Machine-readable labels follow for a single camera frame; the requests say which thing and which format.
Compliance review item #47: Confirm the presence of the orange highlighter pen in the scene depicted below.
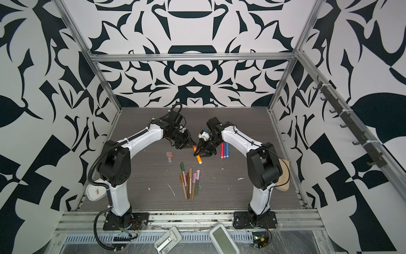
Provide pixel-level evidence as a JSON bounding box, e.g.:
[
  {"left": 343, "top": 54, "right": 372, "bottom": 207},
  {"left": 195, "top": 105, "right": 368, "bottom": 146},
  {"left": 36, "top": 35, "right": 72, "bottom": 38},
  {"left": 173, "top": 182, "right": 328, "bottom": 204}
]
[{"left": 193, "top": 146, "right": 203, "bottom": 165}]

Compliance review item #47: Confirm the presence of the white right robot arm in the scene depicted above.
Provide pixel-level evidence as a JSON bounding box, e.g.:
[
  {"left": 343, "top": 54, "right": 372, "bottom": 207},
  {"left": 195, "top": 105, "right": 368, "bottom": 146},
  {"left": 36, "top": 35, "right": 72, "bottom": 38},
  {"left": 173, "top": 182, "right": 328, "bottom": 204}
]
[{"left": 194, "top": 117, "right": 290, "bottom": 217}]

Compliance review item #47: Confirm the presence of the small circuit board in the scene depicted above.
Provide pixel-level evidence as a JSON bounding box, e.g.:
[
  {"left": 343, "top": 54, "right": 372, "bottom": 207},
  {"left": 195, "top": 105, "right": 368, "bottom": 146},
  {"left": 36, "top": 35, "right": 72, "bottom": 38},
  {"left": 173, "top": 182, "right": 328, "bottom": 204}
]
[{"left": 252, "top": 230, "right": 272, "bottom": 249}]

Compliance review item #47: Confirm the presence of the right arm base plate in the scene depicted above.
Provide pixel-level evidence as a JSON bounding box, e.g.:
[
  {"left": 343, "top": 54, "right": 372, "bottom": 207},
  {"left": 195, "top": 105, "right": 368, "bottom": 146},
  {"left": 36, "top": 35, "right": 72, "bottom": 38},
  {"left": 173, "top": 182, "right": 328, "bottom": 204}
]
[{"left": 233, "top": 210, "right": 278, "bottom": 229}]

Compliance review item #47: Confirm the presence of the tan marker pen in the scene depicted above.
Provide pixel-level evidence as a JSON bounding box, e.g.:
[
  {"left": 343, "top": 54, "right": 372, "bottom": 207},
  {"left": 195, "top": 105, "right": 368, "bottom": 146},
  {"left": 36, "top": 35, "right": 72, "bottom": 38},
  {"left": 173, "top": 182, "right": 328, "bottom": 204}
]
[{"left": 179, "top": 173, "right": 188, "bottom": 199}]

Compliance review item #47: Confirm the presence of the white handheld device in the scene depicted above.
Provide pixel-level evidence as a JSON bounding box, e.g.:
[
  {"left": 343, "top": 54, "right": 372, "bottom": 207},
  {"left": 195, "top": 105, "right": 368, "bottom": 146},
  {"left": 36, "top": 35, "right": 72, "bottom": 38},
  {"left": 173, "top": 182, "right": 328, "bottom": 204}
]
[{"left": 154, "top": 226, "right": 182, "bottom": 254}]

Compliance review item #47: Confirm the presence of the brown marker pen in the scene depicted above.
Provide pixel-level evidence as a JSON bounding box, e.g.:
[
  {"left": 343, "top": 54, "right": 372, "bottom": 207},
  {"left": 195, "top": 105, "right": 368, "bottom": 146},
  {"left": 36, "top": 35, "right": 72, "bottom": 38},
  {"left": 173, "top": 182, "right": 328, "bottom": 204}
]
[{"left": 186, "top": 173, "right": 190, "bottom": 200}]

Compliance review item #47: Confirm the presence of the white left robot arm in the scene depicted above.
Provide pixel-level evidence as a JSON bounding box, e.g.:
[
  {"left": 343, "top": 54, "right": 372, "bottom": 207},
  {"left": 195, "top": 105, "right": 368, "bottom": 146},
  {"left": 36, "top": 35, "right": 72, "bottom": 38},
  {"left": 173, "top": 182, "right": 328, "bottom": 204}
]
[{"left": 89, "top": 110, "right": 196, "bottom": 217}]

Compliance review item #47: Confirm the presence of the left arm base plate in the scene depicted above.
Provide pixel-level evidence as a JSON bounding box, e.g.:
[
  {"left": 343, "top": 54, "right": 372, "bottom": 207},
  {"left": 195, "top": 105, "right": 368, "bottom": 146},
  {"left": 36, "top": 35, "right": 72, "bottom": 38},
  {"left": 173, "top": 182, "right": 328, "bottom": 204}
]
[{"left": 103, "top": 212, "right": 150, "bottom": 231}]

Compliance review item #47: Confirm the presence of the grey screen device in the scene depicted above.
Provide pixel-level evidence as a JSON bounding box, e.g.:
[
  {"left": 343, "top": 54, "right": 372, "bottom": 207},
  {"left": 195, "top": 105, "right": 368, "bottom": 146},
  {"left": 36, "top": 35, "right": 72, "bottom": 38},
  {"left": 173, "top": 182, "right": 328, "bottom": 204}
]
[{"left": 209, "top": 223, "right": 240, "bottom": 254}]

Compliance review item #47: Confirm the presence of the black corrugated cable conduit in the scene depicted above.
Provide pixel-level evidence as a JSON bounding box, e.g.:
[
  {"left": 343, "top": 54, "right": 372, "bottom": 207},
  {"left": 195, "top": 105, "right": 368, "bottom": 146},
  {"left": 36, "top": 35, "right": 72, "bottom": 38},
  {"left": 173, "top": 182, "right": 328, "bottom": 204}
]
[{"left": 87, "top": 103, "right": 184, "bottom": 251}]

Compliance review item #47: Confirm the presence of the black wall hook rail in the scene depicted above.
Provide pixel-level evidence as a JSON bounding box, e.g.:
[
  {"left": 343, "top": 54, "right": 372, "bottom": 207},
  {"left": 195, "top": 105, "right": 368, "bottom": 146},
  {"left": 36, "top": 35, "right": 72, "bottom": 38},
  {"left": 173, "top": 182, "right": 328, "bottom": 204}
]
[{"left": 313, "top": 75, "right": 388, "bottom": 168}]

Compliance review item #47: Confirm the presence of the purple highlighter pen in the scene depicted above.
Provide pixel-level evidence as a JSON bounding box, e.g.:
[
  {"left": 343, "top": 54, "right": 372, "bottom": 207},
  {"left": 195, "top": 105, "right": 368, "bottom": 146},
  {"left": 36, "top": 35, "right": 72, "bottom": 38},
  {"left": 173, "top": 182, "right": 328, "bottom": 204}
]
[{"left": 222, "top": 142, "right": 226, "bottom": 158}]

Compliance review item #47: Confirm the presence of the beige sponge block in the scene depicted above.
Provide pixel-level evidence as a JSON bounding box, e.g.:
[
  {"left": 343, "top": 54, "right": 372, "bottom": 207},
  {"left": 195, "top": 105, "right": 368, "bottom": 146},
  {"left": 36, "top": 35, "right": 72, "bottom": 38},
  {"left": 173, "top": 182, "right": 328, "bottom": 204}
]
[{"left": 275, "top": 159, "right": 290, "bottom": 192}]

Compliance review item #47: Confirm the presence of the blue highlighter pen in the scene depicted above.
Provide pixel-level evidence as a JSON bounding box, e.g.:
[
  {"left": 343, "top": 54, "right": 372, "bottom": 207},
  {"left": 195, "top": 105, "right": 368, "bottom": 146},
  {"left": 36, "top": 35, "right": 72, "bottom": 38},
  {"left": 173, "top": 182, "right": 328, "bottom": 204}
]
[{"left": 225, "top": 142, "right": 229, "bottom": 158}]

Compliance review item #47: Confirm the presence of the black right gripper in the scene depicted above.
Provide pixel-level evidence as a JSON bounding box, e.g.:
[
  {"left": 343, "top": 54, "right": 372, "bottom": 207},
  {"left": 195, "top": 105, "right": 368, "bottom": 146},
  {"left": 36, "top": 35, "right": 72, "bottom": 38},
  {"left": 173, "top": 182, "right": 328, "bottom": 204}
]
[{"left": 193, "top": 136, "right": 224, "bottom": 157}]

